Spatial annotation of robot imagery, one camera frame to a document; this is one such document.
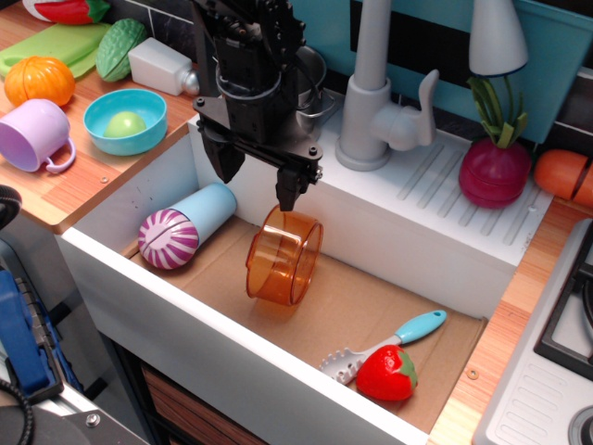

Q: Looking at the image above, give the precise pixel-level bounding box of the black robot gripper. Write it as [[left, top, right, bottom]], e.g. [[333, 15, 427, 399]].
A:
[[195, 37, 322, 211]]

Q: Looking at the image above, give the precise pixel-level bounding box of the orange transparent plastic pot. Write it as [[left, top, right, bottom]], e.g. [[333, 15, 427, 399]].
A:
[[246, 206, 323, 306]]

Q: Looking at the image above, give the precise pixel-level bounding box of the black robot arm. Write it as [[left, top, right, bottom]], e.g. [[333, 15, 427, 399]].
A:
[[192, 1, 322, 211]]

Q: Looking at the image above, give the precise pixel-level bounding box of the small metal pot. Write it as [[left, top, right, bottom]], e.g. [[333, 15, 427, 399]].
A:
[[296, 46, 337, 140]]

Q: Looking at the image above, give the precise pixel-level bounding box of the white toy sink basin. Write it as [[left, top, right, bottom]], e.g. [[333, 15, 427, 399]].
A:
[[58, 114, 551, 444]]

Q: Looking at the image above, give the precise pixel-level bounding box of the light blue plastic cup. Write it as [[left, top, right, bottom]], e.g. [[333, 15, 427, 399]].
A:
[[170, 183, 237, 246]]

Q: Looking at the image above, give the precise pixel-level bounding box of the purple white striped toy onion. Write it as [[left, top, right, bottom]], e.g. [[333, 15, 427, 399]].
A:
[[138, 209, 199, 270]]

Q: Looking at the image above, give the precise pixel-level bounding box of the grey toy faucet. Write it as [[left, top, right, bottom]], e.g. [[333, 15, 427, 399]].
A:
[[335, 1, 440, 172]]

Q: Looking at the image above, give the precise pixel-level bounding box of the teal plastic bowl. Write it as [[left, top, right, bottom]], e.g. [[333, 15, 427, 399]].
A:
[[83, 89, 168, 156]]

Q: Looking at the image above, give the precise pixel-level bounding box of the green toy ball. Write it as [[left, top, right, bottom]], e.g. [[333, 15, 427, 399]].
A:
[[103, 111, 146, 138]]

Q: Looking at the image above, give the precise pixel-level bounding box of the white toy salt shaker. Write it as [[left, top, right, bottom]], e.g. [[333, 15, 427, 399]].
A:
[[128, 37, 200, 96]]

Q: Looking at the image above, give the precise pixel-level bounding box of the green toy bitter gourd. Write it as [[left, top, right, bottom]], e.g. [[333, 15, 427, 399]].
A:
[[95, 19, 147, 83]]

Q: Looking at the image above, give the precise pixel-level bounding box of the green cutting board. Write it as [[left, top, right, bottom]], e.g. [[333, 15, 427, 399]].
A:
[[1, 23, 110, 79]]

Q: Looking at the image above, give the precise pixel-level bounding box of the lilac plastic mug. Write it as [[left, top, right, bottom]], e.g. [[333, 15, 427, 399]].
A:
[[1, 99, 77, 174]]

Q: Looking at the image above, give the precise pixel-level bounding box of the magenta toy radish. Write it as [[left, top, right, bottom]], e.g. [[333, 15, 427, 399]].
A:
[[459, 76, 532, 210]]

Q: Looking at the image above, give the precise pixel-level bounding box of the red toy strawberry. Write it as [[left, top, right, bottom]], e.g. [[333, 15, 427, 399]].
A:
[[356, 345, 418, 401]]

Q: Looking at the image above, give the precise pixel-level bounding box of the orange toy pumpkin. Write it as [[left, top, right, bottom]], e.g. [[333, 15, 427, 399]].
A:
[[4, 56, 76, 107]]

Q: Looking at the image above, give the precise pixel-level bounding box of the red toy pepper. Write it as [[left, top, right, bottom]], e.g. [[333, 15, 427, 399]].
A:
[[23, 0, 111, 25]]

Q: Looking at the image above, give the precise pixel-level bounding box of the blue black clamp device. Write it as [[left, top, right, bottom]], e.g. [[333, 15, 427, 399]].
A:
[[1, 241, 84, 402]]

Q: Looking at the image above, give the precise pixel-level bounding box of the orange toy carrot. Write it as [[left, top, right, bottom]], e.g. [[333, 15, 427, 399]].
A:
[[534, 149, 592, 208]]

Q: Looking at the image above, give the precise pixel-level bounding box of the teal plastic bin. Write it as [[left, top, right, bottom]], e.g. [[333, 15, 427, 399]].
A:
[[293, 1, 592, 143]]

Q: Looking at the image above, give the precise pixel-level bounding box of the toy stove top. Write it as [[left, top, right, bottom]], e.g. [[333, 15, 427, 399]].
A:
[[473, 219, 592, 444]]

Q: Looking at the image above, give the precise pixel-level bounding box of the blue handled pasta spoon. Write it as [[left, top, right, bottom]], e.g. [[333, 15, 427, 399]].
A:
[[319, 310, 448, 385]]

